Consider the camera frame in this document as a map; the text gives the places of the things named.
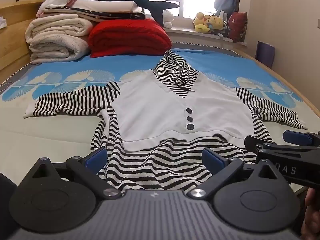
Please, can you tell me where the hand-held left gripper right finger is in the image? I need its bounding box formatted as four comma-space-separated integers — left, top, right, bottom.
187, 148, 288, 200

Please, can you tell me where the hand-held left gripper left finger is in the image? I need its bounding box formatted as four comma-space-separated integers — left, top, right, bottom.
23, 147, 121, 200

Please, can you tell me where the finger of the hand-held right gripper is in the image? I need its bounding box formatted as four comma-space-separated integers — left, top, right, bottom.
244, 135, 278, 153
283, 130, 320, 147

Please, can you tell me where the striped hoodie with white vest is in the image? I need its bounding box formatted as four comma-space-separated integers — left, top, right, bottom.
24, 50, 309, 193

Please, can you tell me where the person's right hand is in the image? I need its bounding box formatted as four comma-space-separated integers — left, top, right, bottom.
301, 187, 320, 240

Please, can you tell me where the blue printed bed sheet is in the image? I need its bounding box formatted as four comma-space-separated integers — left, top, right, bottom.
0, 47, 320, 189

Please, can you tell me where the purple paper bag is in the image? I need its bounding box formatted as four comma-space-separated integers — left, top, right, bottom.
255, 41, 276, 68

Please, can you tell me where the striped plush toy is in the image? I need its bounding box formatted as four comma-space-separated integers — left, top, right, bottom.
215, 20, 231, 38

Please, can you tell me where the dark red cushion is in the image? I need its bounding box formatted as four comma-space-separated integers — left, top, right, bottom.
229, 11, 248, 43

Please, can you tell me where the red folded blanket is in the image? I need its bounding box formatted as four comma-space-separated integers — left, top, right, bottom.
88, 18, 172, 58

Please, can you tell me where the cream folded quilt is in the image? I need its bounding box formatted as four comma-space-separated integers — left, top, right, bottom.
25, 14, 96, 64

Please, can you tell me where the white blanket with navy trim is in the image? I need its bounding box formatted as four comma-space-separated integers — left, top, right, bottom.
43, 7, 147, 23

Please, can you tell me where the white plush toy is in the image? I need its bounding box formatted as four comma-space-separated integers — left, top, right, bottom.
162, 9, 175, 29

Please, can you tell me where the white folded pillow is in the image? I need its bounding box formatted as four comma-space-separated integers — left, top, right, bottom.
71, 0, 140, 13

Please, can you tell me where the dark blue shark plush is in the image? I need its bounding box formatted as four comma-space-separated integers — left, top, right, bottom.
77, 0, 180, 28

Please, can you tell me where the wooden bed frame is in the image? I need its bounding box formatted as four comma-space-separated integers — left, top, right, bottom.
0, 0, 320, 123

